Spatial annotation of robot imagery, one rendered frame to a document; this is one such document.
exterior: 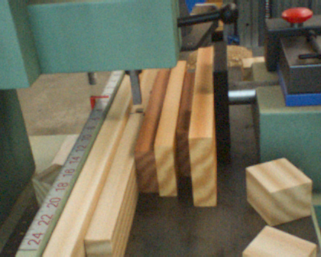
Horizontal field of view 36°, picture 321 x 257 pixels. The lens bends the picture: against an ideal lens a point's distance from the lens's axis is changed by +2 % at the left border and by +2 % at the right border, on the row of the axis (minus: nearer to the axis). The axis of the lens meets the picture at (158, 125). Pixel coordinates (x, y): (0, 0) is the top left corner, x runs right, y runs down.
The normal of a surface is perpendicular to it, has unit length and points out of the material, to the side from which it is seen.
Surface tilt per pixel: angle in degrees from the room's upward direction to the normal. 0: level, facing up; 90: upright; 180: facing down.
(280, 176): 0
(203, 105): 0
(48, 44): 90
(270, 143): 90
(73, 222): 0
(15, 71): 90
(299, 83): 90
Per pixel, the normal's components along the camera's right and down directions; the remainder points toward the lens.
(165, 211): -0.10, -0.89
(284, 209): 0.32, 0.40
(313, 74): -0.11, 0.46
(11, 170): 0.99, -0.04
